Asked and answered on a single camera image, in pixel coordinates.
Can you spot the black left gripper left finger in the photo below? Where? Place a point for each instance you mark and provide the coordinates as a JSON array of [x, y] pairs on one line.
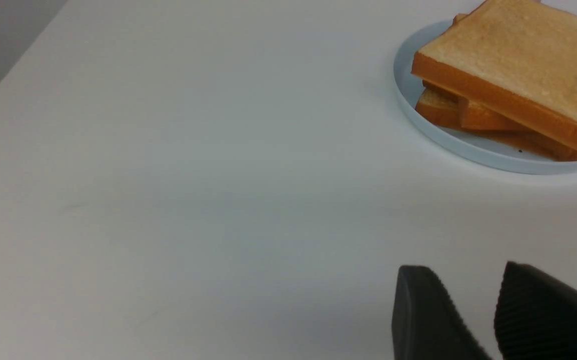
[[426, 324]]

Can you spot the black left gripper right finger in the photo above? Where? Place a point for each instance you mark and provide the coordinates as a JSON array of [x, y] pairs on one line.
[[535, 316]]

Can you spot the toast bread slice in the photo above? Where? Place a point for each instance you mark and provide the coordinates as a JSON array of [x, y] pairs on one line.
[[442, 107], [517, 58], [532, 142]]

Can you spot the light blue bread plate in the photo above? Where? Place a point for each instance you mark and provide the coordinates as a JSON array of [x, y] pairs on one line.
[[468, 146]]

